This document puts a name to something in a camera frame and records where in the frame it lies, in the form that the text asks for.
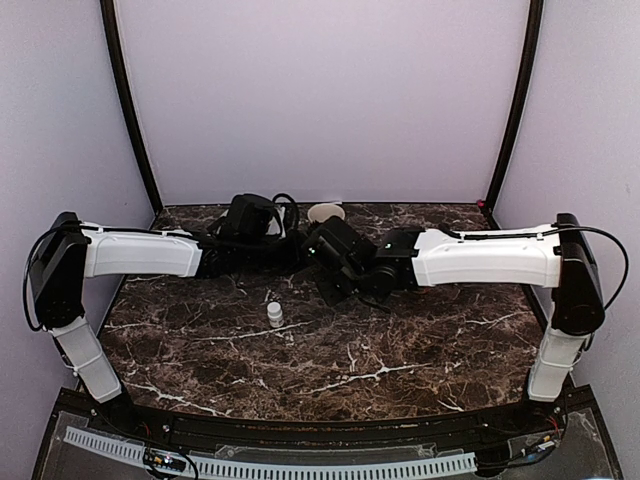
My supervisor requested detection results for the small white pill bottle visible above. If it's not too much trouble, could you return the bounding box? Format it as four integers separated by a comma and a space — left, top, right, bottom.
267, 302, 284, 328

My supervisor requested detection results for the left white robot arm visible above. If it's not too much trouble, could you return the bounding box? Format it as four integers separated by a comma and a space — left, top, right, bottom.
21, 193, 301, 436

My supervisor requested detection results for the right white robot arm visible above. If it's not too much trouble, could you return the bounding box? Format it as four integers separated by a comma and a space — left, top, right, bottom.
302, 213, 624, 434

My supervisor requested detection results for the cream coral pattern mug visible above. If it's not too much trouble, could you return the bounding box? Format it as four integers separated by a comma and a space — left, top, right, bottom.
307, 203, 346, 224

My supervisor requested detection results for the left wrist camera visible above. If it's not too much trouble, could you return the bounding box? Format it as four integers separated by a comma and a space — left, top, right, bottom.
266, 193, 301, 239

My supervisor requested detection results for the black front table rail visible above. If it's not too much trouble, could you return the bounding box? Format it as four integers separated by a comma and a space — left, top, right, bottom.
92, 402, 567, 450

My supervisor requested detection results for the white slotted cable duct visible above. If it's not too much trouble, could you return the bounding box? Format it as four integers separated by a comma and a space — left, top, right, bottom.
63, 426, 477, 479

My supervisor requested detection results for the right black frame post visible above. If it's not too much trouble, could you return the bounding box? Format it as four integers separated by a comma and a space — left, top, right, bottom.
483, 0, 544, 216

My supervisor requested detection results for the black frame post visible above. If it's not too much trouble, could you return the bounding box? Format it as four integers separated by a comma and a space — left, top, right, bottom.
99, 0, 164, 214
483, 0, 544, 216

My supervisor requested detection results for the left black frame post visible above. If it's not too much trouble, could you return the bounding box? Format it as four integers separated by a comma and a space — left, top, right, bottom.
99, 0, 164, 214

